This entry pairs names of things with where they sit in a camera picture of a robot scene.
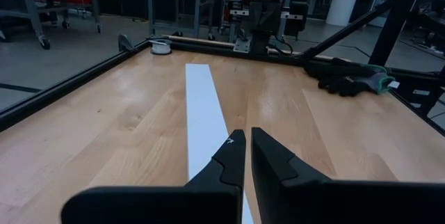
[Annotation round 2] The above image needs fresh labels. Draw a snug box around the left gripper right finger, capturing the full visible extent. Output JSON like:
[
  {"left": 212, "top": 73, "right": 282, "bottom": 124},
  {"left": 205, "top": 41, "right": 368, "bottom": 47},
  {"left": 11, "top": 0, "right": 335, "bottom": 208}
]
[{"left": 250, "top": 127, "right": 445, "bottom": 224}]

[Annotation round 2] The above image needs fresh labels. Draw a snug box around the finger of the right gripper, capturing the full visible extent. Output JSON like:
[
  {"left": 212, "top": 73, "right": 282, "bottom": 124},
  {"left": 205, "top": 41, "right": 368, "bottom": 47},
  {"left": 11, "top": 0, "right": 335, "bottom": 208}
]
[
  {"left": 288, "top": 1, "right": 309, "bottom": 38},
  {"left": 227, "top": 0, "right": 245, "bottom": 24}
]

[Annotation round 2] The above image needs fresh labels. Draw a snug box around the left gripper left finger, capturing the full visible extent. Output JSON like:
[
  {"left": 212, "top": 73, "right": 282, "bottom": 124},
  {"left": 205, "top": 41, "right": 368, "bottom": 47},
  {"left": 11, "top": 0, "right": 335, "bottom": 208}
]
[{"left": 60, "top": 129, "right": 247, "bottom": 224}]

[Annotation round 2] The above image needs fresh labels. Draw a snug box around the white raceway cover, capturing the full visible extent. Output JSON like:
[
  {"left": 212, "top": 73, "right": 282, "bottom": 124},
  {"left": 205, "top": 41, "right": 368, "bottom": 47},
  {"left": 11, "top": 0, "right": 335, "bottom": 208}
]
[{"left": 184, "top": 63, "right": 255, "bottom": 224}]

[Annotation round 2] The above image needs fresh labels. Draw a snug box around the spool with white core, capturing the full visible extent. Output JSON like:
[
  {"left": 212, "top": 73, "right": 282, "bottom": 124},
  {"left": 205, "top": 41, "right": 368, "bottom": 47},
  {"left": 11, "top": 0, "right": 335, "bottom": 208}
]
[{"left": 149, "top": 38, "right": 173, "bottom": 56}]

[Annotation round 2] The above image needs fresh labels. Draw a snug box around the grey wheeled cart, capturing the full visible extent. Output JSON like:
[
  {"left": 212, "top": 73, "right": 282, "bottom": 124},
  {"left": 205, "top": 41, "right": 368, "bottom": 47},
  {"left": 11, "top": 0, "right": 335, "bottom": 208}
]
[{"left": 0, "top": 0, "right": 102, "bottom": 50}]

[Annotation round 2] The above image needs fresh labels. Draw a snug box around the black aluminium table frame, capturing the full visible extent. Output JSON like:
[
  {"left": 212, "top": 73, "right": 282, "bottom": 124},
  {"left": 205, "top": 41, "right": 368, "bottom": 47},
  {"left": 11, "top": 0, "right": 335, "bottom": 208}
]
[{"left": 0, "top": 0, "right": 445, "bottom": 133}]

